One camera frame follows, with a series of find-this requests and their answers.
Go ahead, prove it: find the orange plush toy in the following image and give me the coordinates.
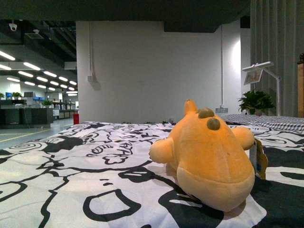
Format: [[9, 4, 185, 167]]
[[149, 99, 255, 211]]

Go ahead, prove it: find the red fire extinguisher box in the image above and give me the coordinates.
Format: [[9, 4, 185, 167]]
[[73, 114, 79, 125]]

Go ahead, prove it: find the black and white patterned blanket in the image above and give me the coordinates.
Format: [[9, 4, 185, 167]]
[[0, 121, 304, 228]]

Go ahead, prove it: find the green potted plant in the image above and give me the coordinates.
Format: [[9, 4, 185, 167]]
[[238, 90, 275, 114]]

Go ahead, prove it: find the framed picture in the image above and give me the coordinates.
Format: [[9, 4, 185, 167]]
[[244, 69, 263, 85]]

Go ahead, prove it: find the cardboard hang tag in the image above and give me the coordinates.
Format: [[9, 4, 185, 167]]
[[249, 139, 268, 180]]

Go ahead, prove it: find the white desk lamp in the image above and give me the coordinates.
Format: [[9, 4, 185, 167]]
[[242, 61, 282, 116]]

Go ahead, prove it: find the dark office counter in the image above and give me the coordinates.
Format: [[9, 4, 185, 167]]
[[0, 108, 54, 129]]

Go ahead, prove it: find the grey striped bedsheet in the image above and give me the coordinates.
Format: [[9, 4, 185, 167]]
[[221, 114, 304, 135]]

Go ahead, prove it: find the wooden cabinet edge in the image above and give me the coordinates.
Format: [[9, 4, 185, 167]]
[[297, 53, 304, 117]]

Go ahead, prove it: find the white security camera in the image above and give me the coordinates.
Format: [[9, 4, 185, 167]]
[[9, 22, 18, 32]]

